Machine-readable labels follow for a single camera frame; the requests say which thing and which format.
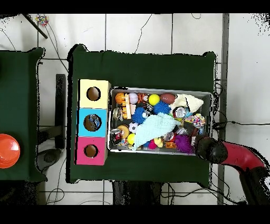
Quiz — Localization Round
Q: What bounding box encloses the wooden box with three holes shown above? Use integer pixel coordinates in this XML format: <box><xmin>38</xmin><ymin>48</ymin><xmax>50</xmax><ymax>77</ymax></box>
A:
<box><xmin>74</xmin><ymin>79</ymin><xmax>112</xmax><ymax>166</ymax></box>

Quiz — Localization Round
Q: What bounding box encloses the grey floor cable cover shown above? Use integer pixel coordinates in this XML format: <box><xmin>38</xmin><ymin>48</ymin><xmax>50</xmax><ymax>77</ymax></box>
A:
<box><xmin>217</xmin><ymin>13</ymin><xmax>230</xmax><ymax>206</ymax></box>

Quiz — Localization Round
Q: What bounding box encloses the smooth yellow ball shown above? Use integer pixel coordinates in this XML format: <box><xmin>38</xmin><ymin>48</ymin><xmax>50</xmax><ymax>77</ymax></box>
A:
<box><xmin>148</xmin><ymin>94</ymin><xmax>161</xmax><ymax>106</ymax></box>

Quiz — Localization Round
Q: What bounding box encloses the white toy baseball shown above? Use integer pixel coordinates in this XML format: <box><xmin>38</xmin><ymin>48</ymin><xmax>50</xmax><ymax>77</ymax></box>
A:
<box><xmin>128</xmin><ymin>92</ymin><xmax>139</xmax><ymax>105</ymax></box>

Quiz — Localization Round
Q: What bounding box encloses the colourful rope toy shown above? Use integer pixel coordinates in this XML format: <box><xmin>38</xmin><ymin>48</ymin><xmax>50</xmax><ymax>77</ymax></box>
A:
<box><xmin>34</xmin><ymin>14</ymin><xmax>50</xmax><ymax>27</ymax></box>

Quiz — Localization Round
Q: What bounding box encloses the black cable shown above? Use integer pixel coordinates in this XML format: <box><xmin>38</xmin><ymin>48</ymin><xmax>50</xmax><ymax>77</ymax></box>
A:
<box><xmin>212</xmin><ymin>120</ymin><xmax>270</xmax><ymax>130</ymax></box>

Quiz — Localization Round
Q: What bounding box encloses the orange toy basketball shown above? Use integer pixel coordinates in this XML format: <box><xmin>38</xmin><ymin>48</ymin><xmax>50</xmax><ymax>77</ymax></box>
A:
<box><xmin>114</xmin><ymin>92</ymin><xmax>126</xmax><ymax>105</ymax></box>

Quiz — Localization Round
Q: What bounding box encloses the silver mesh bin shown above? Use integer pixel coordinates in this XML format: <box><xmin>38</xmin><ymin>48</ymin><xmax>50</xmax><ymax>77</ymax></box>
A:
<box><xmin>107</xmin><ymin>87</ymin><xmax>213</xmax><ymax>156</ymax></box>

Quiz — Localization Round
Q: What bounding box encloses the orange plastic bowl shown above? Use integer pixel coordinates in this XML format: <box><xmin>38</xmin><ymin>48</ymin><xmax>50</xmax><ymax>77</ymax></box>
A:
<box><xmin>0</xmin><ymin>133</ymin><xmax>21</xmax><ymax>169</ymax></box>

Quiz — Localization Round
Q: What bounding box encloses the brown toy football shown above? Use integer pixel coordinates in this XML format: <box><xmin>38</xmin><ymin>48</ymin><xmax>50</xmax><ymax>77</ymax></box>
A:
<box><xmin>159</xmin><ymin>93</ymin><xmax>176</xmax><ymax>105</ymax></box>

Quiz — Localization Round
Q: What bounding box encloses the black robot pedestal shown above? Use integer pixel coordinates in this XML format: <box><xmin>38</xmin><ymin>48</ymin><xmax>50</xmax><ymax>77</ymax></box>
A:
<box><xmin>111</xmin><ymin>180</ymin><xmax>163</xmax><ymax>206</ymax></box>

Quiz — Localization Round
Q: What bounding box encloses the black rod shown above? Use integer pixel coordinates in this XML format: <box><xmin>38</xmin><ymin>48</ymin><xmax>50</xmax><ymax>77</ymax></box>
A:
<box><xmin>22</xmin><ymin>13</ymin><xmax>49</xmax><ymax>39</ymax></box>

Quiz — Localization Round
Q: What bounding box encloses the dark green tablecloth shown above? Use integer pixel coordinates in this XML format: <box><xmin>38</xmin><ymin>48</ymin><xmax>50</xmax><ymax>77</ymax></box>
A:
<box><xmin>0</xmin><ymin>47</ymin><xmax>47</xmax><ymax>183</ymax></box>
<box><xmin>66</xmin><ymin>43</ymin><xmax>217</xmax><ymax>189</ymax></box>

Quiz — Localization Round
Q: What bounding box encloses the purple spiky ball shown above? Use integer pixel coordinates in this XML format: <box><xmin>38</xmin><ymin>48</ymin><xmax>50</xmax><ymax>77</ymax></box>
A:
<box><xmin>174</xmin><ymin>134</ymin><xmax>194</xmax><ymax>154</ymax></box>

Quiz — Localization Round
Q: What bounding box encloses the blue koosh ball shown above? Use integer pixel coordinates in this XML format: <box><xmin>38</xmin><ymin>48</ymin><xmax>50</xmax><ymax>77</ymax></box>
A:
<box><xmin>152</xmin><ymin>100</ymin><xmax>172</xmax><ymax>115</ymax></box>

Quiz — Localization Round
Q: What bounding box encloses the clear printed plastic wrapper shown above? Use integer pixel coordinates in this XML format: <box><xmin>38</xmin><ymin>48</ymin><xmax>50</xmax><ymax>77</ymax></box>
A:
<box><xmin>88</xmin><ymin>115</ymin><xmax>101</xmax><ymax>130</ymax></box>

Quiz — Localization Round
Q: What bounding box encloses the orange toy building block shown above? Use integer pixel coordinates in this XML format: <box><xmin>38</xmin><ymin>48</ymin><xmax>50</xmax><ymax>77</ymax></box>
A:
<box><xmin>121</xmin><ymin>94</ymin><xmax>132</xmax><ymax>120</ymax></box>

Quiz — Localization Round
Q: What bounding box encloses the mint green knitted cloth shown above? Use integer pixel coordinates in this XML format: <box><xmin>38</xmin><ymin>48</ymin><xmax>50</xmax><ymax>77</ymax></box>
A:
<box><xmin>132</xmin><ymin>112</ymin><xmax>181</xmax><ymax>151</ymax></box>

